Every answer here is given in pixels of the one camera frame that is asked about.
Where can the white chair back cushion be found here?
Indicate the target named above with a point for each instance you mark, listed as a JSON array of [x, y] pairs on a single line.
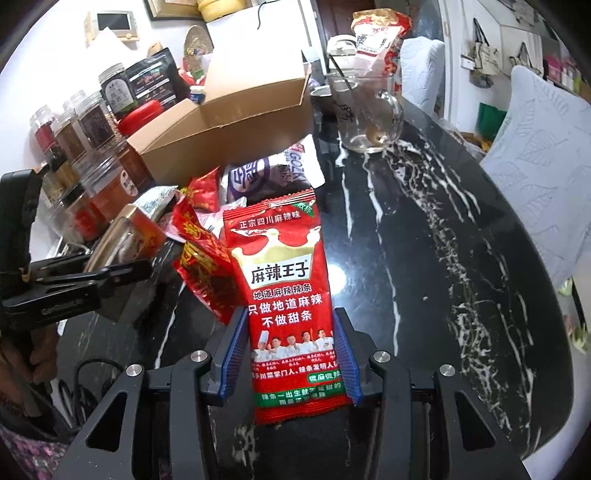
[[423, 68]]

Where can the yellow pot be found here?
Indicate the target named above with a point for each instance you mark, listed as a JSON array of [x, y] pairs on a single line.
[[211, 10]]

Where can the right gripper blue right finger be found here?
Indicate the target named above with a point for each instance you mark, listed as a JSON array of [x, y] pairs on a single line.
[[353, 349]]

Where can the hanging tote bag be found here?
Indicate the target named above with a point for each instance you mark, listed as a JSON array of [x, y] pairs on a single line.
[[485, 59]]

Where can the green shopping bag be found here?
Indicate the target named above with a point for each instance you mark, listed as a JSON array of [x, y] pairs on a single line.
[[489, 121]]

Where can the black coffee pouch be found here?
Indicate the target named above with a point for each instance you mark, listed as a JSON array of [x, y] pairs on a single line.
[[156, 78]]

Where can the white mini fridge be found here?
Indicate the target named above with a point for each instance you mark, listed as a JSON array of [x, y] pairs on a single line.
[[293, 23]]

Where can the brown cardboard box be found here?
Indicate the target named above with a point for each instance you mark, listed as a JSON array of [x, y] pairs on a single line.
[[256, 105]]

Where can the brown label spice jar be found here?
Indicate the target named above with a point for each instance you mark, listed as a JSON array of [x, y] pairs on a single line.
[[67, 137]]

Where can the green label tall jar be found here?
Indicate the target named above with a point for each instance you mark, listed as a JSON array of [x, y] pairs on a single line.
[[117, 91]]

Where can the clear jar orange contents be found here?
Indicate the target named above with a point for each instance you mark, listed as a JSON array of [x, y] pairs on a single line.
[[117, 180]]

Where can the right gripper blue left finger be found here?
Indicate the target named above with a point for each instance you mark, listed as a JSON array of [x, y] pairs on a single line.
[[226, 360]]

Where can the large red white food bag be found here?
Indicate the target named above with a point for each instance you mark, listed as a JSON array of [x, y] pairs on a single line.
[[379, 36]]

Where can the red plastic canister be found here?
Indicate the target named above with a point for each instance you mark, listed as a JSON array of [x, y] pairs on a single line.
[[139, 117]]

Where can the red yellow crinkled snack bag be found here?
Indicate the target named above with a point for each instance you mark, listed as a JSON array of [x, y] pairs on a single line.
[[205, 263]]

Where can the person's left hand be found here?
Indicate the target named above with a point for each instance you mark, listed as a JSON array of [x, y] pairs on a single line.
[[40, 366]]

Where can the woven round fan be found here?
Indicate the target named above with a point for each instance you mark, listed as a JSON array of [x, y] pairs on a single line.
[[197, 44]]

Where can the red label spice jar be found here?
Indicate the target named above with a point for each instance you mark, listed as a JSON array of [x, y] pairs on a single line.
[[41, 122]]

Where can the small red candy packet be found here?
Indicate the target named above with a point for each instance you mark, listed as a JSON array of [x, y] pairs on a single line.
[[203, 192]]

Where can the white purple snack packet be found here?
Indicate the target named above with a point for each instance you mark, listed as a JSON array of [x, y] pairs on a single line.
[[290, 171]]

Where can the wall intercom panel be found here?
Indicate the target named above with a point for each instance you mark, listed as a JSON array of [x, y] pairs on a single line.
[[121, 23]]

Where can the dark label spice jar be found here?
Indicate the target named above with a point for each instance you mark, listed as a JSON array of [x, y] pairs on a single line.
[[94, 120]]

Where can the red spicy strip snack bag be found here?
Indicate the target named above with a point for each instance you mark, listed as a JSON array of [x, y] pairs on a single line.
[[279, 259]]

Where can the white thermos jug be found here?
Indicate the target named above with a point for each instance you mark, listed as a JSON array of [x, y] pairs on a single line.
[[342, 51]]

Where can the clear glass mug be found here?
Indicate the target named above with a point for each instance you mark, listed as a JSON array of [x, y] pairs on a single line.
[[370, 115]]

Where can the gold framed picture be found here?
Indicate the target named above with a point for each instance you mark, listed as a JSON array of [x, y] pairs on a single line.
[[172, 9]]

